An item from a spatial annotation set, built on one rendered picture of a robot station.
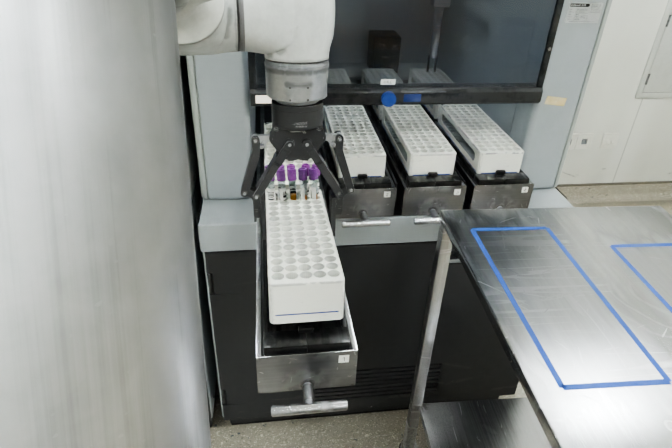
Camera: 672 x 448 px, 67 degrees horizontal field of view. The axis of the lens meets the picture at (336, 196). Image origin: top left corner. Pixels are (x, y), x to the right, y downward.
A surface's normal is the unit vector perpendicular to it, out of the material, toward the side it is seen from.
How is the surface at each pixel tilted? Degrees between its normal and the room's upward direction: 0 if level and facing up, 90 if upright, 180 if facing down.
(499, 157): 90
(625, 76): 90
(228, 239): 90
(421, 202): 90
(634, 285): 0
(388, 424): 0
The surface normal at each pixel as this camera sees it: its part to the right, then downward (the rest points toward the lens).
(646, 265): 0.04, -0.86
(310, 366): 0.13, 0.51
